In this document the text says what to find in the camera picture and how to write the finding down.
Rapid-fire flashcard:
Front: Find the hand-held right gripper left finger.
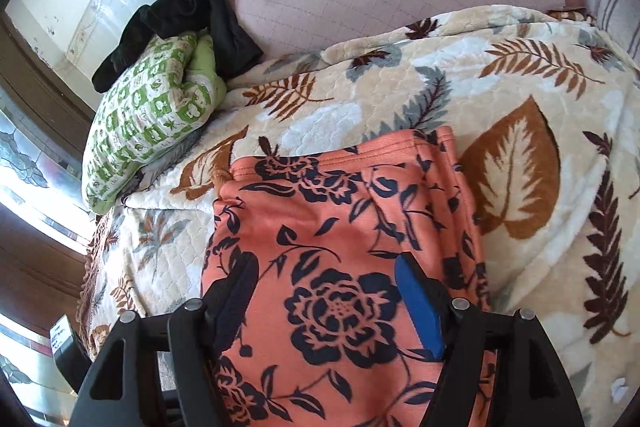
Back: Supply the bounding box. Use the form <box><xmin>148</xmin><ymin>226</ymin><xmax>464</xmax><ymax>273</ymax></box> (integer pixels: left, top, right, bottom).
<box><xmin>70</xmin><ymin>252</ymin><xmax>260</xmax><ymax>427</ymax></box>

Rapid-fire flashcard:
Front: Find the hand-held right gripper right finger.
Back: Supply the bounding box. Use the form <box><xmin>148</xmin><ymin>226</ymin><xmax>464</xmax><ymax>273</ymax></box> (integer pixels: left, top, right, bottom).
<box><xmin>394</xmin><ymin>252</ymin><xmax>586</xmax><ymax>427</ymax></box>

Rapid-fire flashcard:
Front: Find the orange floral cloth garment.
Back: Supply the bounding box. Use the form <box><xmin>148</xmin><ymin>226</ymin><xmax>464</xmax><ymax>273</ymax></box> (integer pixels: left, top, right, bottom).
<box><xmin>200</xmin><ymin>128</ymin><xmax>501</xmax><ymax>427</ymax></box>

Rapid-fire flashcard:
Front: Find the wooden framed patterned glass window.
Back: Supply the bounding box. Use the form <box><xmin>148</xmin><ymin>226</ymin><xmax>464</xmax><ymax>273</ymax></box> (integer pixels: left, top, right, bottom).
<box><xmin>0</xmin><ymin>12</ymin><xmax>101</xmax><ymax>408</ymax></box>

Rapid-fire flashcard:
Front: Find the green white patterned cloth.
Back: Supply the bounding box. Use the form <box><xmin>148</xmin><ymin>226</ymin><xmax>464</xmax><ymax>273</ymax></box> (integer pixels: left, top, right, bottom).
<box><xmin>82</xmin><ymin>33</ymin><xmax>226</xmax><ymax>214</ymax></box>

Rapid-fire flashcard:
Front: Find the cream leaf print blanket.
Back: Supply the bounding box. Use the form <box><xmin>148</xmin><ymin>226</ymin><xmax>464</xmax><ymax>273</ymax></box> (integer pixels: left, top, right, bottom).
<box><xmin>75</xmin><ymin>7</ymin><xmax>640</xmax><ymax>427</ymax></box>

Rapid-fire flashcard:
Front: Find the black cloth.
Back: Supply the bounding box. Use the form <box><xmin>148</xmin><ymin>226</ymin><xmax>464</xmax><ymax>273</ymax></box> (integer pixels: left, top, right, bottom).
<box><xmin>92</xmin><ymin>0</ymin><xmax>264</xmax><ymax>92</ymax></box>

